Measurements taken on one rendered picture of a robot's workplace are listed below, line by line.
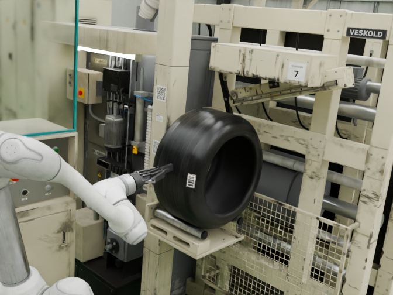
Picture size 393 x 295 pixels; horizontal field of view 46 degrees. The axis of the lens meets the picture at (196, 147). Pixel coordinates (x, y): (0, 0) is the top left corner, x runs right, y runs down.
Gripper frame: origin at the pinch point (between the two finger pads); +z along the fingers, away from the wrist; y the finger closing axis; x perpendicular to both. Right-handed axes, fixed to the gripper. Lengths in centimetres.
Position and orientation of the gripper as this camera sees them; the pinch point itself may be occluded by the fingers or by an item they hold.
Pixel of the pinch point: (166, 168)
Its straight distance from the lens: 207.7
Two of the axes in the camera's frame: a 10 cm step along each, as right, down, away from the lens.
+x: 0.1, 9.4, 3.5
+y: -7.2, -2.4, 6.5
